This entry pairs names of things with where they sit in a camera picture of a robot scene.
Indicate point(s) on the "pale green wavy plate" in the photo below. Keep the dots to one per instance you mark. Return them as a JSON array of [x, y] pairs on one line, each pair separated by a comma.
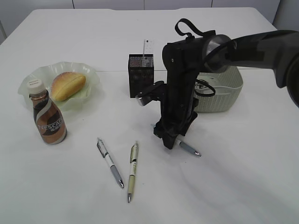
[[48, 73]]

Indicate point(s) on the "transparent plastic ruler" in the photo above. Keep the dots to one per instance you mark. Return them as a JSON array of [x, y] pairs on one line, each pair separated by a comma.
[[148, 49]]

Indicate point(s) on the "beige grip patterned pen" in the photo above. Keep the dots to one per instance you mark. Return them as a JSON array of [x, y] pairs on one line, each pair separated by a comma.
[[133, 168]]

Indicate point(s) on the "grey grip patterned pen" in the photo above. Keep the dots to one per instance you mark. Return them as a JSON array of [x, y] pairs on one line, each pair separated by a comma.
[[114, 170]]

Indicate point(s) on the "white pen with grey grip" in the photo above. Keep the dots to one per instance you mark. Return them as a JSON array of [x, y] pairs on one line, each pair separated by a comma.
[[184, 146]]

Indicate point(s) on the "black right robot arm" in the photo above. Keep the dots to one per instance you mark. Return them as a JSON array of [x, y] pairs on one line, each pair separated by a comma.
[[184, 60]]

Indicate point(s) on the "sugared bread roll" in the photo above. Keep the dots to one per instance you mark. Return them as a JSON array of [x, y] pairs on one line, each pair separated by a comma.
[[67, 84]]

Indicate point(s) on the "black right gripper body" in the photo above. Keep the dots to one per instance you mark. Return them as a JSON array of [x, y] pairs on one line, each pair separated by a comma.
[[177, 111]]

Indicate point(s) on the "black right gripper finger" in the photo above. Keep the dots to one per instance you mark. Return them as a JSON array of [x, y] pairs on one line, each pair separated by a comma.
[[169, 139]]

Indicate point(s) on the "black mesh pen holder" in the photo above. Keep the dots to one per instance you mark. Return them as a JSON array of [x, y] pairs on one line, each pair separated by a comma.
[[140, 72]]

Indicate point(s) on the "light green plastic basket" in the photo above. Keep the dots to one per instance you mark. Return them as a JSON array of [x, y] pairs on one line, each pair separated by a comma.
[[227, 85]]

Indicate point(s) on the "brown Nescafe coffee bottle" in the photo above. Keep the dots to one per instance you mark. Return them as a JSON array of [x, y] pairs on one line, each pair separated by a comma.
[[47, 116]]

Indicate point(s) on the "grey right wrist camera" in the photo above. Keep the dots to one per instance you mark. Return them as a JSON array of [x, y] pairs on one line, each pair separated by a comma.
[[154, 92]]

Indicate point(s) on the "small paper ball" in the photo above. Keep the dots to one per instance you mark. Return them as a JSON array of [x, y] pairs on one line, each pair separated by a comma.
[[201, 84]]

